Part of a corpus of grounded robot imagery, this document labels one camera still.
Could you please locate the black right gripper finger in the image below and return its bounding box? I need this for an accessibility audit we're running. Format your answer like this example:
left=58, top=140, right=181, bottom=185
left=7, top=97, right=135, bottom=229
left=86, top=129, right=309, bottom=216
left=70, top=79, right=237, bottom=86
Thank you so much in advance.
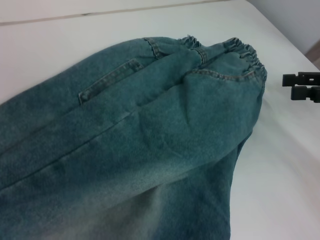
left=290, top=85, right=320, bottom=104
left=282, top=71, right=320, bottom=88

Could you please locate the blue denim shorts basketball print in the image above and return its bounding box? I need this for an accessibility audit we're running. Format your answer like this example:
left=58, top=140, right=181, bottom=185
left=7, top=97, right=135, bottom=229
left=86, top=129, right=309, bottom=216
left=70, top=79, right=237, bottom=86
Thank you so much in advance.
left=0, top=35, right=269, bottom=240

